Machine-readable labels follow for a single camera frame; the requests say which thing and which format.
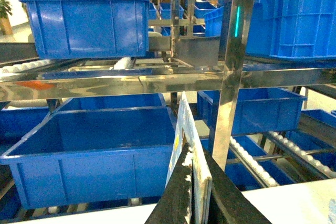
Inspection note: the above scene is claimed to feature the large blue bin front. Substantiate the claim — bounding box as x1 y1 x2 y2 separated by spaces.
1 107 176 209

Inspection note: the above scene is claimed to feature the potted plant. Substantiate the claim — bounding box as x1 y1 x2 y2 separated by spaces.
1 0 13 35

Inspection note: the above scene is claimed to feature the blue bin right middle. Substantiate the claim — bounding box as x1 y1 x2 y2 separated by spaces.
197 88 307 136

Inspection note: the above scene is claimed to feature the blue crate upper right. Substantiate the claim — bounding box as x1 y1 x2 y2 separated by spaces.
246 0 335 61

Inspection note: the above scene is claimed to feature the steel rack upright post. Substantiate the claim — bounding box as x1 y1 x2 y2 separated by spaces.
209 0 255 169

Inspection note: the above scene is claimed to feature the blue bin top shelf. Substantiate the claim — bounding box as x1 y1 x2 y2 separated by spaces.
19 0 150 60

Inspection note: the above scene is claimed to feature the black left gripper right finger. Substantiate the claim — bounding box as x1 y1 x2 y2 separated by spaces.
203 150 270 223

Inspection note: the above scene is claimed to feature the flower gift bag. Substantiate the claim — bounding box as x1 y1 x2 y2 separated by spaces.
166 92 213 223

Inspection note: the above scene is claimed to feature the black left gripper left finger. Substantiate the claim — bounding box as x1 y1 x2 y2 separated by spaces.
146 143 193 223

